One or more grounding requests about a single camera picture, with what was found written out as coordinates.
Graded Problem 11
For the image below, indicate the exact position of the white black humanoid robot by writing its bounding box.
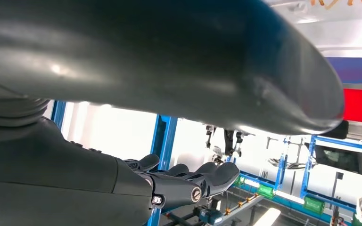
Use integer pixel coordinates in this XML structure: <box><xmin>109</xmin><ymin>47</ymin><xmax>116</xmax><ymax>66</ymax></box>
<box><xmin>204</xmin><ymin>124</ymin><xmax>255</xmax><ymax>165</ymax></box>

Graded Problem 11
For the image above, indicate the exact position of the white car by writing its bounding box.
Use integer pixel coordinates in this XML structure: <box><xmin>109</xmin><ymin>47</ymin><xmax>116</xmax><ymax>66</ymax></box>
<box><xmin>305</xmin><ymin>142</ymin><xmax>362</xmax><ymax>200</ymax></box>

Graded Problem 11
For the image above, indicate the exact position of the overhead gantry rail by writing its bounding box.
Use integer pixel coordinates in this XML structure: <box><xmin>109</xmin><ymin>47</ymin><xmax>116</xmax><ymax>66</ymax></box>
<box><xmin>164</xmin><ymin>193</ymin><xmax>265</xmax><ymax>226</ymax></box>

